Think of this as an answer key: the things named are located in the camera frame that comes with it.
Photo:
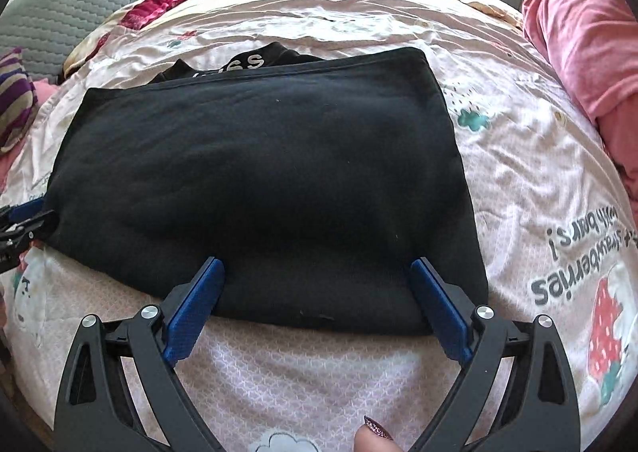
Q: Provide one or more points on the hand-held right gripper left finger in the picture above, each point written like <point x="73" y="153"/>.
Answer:
<point x="194" y="312"/>

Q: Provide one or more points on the grey quilted headboard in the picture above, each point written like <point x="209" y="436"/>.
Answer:
<point x="75" y="8"/>

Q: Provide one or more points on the red patterned pillow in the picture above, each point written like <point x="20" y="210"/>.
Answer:
<point x="154" y="0"/>

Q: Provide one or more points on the black sweater with orange cuff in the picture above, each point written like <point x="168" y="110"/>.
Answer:
<point x="274" y="172"/>

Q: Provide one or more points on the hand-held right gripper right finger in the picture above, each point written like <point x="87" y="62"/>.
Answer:
<point x="441" y="307"/>

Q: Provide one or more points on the pink blanket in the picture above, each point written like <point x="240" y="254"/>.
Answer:
<point x="588" y="43"/>

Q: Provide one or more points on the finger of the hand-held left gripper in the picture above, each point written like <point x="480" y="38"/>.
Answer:
<point x="27" y="211"/>

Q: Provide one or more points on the purple striped pillow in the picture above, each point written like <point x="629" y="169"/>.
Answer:
<point x="15" y="103"/>

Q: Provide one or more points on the pink printed bed sheet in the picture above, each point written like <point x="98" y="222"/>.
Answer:
<point x="523" y="182"/>

